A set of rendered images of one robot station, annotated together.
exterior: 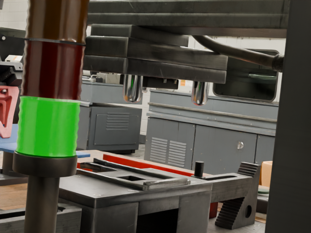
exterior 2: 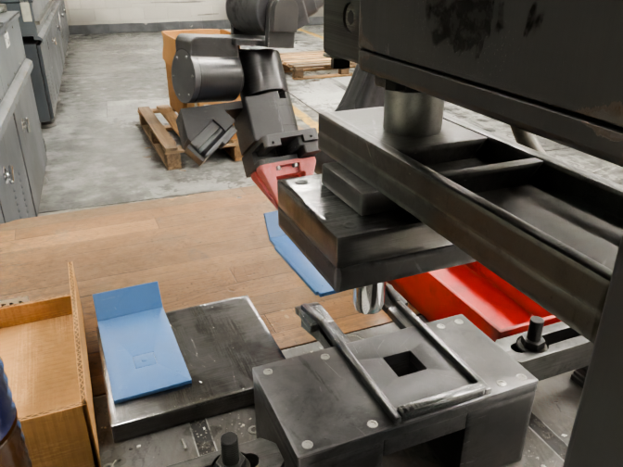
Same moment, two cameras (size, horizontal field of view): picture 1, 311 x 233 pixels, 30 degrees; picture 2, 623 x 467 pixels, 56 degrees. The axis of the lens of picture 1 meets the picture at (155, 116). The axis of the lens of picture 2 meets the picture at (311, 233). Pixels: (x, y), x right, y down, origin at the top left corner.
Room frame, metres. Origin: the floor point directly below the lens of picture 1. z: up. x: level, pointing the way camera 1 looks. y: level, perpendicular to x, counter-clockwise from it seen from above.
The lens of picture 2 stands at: (0.30, -0.09, 1.28)
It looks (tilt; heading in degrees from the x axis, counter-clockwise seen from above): 26 degrees down; 28
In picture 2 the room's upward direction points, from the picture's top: straight up
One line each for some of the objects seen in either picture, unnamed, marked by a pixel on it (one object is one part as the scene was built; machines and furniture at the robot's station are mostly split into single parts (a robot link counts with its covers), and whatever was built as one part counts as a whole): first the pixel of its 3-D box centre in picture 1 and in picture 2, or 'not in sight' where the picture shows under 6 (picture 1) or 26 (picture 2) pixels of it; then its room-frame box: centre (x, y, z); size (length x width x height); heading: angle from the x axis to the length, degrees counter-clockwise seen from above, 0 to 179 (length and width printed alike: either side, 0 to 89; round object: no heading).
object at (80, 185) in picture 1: (127, 184); (392, 378); (0.65, 0.02, 0.98); 0.20 x 0.10 x 0.01; 141
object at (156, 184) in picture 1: (165, 192); (440, 410); (0.64, -0.02, 0.98); 0.07 x 0.01 x 0.03; 141
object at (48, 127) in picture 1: (48, 125); not in sight; (0.37, 0.07, 1.07); 0.04 x 0.04 x 0.03
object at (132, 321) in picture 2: not in sight; (138, 334); (0.65, 0.29, 0.93); 0.15 x 0.07 x 0.03; 52
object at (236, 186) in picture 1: (212, 195); (562, 355); (0.79, -0.09, 0.95); 0.15 x 0.03 x 0.10; 141
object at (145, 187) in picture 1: (100, 185); (355, 374); (0.65, 0.05, 0.98); 0.13 x 0.01 x 0.03; 51
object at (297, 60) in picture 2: not in sight; (328, 62); (6.75, 3.13, 0.07); 1.20 x 1.00 x 0.14; 139
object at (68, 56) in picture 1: (52, 70); not in sight; (0.37, 0.07, 1.10); 0.04 x 0.04 x 0.03
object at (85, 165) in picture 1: (105, 168); (396, 308); (0.75, 0.06, 0.98); 0.07 x 0.02 x 0.01; 51
